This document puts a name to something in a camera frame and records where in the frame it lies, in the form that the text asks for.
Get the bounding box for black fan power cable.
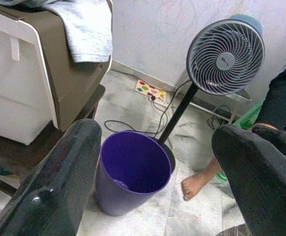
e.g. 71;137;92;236
104;79;196;139

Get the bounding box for purple plastic waste bin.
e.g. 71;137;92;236
95;130;172;217

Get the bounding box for black standing fan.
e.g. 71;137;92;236
154;18;266;173

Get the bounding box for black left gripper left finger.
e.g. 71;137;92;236
0;118;103;236

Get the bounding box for light grey garment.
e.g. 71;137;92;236
43;0;114;64

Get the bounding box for seated person in black shorts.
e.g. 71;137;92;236
180;6;286;202

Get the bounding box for colourful power strip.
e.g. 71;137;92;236
135;79;170;107

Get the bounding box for white and brown printer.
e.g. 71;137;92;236
0;0;113;146

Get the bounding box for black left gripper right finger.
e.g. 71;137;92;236
211;123;286;236

